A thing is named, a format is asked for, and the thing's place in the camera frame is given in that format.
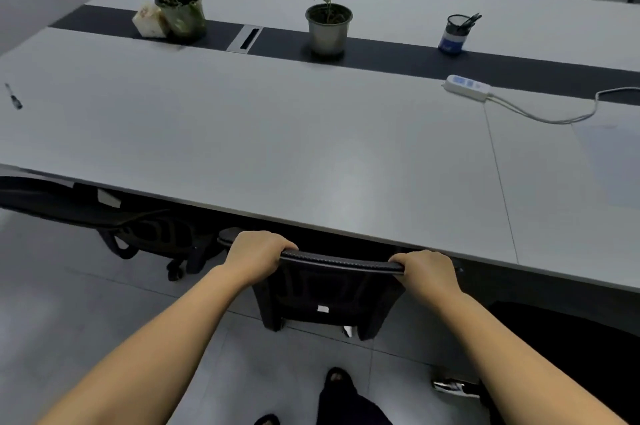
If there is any person's left hand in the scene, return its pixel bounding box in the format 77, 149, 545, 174
223, 231, 300, 287

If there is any person's dark trouser leg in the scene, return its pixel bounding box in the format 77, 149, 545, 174
316, 376, 395, 425

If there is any person's left forearm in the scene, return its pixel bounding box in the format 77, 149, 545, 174
37, 265, 252, 425

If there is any white power strip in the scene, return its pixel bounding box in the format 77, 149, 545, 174
442, 74, 493, 102

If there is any black mesh office chair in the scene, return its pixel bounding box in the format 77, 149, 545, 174
217, 227, 465, 343
0, 174, 227, 283

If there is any white power cable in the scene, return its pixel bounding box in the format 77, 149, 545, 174
487, 86, 640, 125

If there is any black mesh pen holder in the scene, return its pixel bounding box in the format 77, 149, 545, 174
438, 14, 473, 56

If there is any silver table cable hatch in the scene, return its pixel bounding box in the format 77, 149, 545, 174
225, 24, 264, 54

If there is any leafy plant in green pot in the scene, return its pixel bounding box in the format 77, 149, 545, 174
145, 0, 208, 42

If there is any white tissue pack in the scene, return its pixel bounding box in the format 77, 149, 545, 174
131, 2, 170, 39

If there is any person's right hand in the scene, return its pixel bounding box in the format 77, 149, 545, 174
388, 250, 464, 311

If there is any seedling in grey metal pot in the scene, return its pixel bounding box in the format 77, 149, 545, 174
305, 0, 354, 59

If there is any person's right forearm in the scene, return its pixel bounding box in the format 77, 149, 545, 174
434, 290, 628, 425

